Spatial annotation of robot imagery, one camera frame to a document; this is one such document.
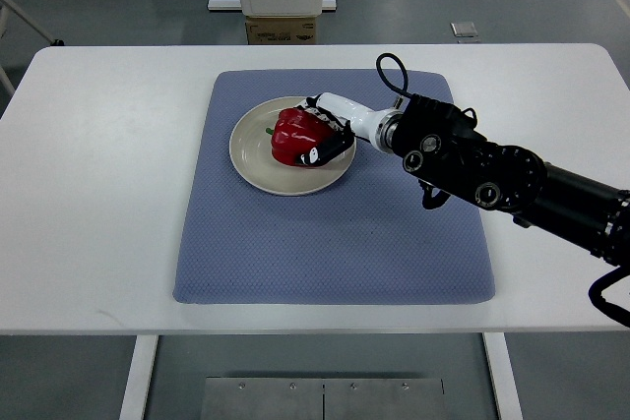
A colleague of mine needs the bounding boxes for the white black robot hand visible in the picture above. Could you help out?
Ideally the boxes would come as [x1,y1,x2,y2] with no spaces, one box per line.
[295,92,402,167]

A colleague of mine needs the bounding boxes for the red bell pepper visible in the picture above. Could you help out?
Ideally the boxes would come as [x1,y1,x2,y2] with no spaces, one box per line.
[266,107,335,166]

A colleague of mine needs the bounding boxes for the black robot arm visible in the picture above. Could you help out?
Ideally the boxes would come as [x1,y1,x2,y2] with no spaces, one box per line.
[382,84,629,326]

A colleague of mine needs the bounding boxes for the cream round plate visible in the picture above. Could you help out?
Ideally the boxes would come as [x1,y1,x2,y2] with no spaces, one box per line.
[229,96,356,196]

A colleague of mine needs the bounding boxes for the metal floor plate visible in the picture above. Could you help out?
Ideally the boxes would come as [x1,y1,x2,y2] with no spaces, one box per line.
[201,377,448,419]

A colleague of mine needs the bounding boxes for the blue textured mat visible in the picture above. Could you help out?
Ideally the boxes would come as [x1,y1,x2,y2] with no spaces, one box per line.
[173,70,495,305]

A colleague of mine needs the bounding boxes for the grey floor socket cover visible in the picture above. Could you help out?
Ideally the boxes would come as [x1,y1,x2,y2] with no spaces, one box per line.
[450,22,478,38]

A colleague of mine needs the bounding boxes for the cardboard box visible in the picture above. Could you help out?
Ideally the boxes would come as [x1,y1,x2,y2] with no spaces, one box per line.
[245,17,317,45]

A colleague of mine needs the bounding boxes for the right white table leg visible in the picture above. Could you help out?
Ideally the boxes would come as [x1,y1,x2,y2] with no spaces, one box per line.
[482,332,524,420]

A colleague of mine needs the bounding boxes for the white table leg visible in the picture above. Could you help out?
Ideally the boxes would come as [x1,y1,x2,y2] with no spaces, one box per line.
[119,335,158,420]
[482,332,524,420]

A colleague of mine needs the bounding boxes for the left white table leg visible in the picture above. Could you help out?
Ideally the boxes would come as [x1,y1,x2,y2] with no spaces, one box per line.
[119,335,158,420]

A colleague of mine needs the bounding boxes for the white frame at left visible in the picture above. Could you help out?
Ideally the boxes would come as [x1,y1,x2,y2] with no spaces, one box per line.
[0,0,65,99]

